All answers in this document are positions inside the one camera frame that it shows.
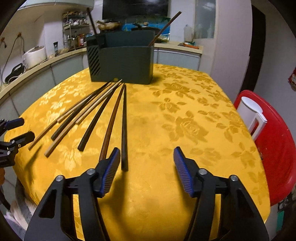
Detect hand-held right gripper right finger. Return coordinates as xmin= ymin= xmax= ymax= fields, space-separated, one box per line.
xmin=173 ymin=146 xmax=270 ymax=241

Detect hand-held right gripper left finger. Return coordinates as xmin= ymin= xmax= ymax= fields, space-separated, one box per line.
xmin=24 ymin=147 xmax=121 ymax=241

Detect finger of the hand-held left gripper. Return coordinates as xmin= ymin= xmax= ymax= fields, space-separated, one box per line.
xmin=0 ymin=118 xmax=25 ymax=136
xmin=0 ymin=131 xmax=36 ymax=160

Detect dark brown chopstick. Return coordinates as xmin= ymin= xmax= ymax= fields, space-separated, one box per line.
xmin=87 ymin=7 xmax=98 ymax=36
xmin=50 ymin=82 xmax=114 ymax=141

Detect black chopstick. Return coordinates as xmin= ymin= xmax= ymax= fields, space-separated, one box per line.
xmin=77 ymin=87 xmax=119 ymax=151
xmin=121 ymin=84 xmax=129 ymax=172

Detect dark green utensil holder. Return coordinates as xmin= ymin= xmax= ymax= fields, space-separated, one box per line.
xmin=86 ymin=30 xmax=156 ymax=85

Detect reddish brown chopstick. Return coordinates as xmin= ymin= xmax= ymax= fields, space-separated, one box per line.
xmin=148 ymin=11 xmax=183 ymax=47

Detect black small appliance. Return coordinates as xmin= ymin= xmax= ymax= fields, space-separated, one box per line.
xmin=5 ymin=64 xmax=28 ymax=83

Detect yellow floral tablecloth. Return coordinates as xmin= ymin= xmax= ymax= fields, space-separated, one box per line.
xmin=10 ymin=64 xmax=271 ymax=241

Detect white rice cooker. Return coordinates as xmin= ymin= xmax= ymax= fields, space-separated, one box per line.
xmin=22 ymin=46 xmax=47 ymax=69

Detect white plastic container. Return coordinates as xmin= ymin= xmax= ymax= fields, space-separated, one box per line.
xmin=237 ymin=96 xmax=267 ymax=141

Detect red plastic stool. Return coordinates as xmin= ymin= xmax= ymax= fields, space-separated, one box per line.
xmin=233 ymin=90 xmax=296 ymax=207

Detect metal spice rack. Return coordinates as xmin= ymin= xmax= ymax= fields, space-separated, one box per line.
xmin=62 ymin=11 xmax=93 ymax=49

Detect golden pan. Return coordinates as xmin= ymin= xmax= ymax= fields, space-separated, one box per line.
xmin=97 ymin=20 xmax=122 ymax=32

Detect clear plastic bottle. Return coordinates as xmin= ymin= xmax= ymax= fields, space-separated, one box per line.
xmin=184 ymin=24 xmax=194 ymax=43

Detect red hanging bag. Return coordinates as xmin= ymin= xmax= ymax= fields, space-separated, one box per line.
xmin=287 ymin=67 xmax=296 ymax=92

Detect blue tile backsplash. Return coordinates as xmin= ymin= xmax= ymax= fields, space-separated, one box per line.
xmin=121 ymin=16 xmax=171 ymax=35

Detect black wok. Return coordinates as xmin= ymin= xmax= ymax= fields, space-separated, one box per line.
xmin=132 ymin=22 xmax=162 ymax=32

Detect frosted glass panel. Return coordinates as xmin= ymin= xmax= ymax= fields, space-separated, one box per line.
xmin=195 ymin=0 xmax=216 ymax=39

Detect black range hood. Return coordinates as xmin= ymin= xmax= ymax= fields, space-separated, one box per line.
xmin=102 ymin=0 xmax=169 ymax=20

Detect pale green wall cabinets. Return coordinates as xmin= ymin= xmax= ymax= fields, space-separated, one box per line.
xmin=17 ymin=0 xmax=95 ymax=12

